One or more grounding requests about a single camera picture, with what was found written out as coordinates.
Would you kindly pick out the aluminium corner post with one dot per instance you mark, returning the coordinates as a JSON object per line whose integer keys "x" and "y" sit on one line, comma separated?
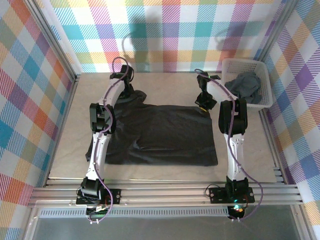
{"x": 58, "y": 42}
{"x": 275, "y": 30}

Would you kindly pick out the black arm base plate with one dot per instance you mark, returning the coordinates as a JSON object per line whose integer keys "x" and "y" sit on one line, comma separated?
{"x": 216, "y": 195}
{"x": 113, "y": 195}

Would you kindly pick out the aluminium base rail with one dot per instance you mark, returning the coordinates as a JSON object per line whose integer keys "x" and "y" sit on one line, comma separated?
{"x": 162, "y": 197}

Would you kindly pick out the black t-shirt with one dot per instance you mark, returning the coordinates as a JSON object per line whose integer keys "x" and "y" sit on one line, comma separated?
{"x": 170, "y": 135}

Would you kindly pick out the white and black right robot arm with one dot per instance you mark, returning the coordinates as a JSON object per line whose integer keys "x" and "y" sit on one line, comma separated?
{"x": 235, "y": 150}

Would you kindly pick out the small controller board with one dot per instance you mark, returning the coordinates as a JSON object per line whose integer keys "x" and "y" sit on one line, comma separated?
{"x": 236, "y": 208}
{"x": 98, "y": 211}

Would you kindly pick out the white plastic basket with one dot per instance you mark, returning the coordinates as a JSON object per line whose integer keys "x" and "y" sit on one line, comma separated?
{"x": 240, "y": 66}

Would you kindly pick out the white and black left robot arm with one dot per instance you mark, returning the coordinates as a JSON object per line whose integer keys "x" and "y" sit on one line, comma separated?
{"x": 98, "y": 150}

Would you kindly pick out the grey-blue t-shirt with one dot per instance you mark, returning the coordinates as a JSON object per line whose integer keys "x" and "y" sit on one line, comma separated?
{"x": 246, "y": 86}

